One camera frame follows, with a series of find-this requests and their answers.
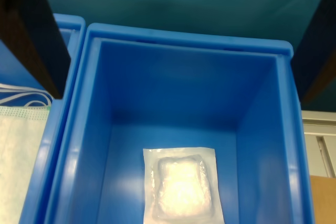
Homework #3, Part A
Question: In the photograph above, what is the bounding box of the white cotton packet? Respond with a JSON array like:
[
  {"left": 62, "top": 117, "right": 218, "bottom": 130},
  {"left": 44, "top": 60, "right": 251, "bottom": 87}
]
[{"left": 142, "top": 146, "right": 225, "bottom": 224}]

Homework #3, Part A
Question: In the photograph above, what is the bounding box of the blue plastic storage bin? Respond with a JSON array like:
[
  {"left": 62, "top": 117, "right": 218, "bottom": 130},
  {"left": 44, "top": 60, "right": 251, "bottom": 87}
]
[
  {"left": 19, "top": 22, "right": 316, "bottom": 224},
  {"left": 0, "top": 13, "right": 87, "bottom": 224}
]

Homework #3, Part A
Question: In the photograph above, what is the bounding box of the white face mask pack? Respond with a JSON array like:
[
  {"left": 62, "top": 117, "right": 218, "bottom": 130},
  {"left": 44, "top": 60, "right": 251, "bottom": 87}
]
[{"left": 0, "top": 83, "right": 55, "bottom": 224}]

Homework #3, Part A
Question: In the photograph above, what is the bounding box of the brown cardboard sheet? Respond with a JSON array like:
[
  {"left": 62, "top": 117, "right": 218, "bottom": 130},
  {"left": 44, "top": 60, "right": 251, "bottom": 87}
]
[{"left": 309, "top": 175, "right": 336, "bottom": 224}]

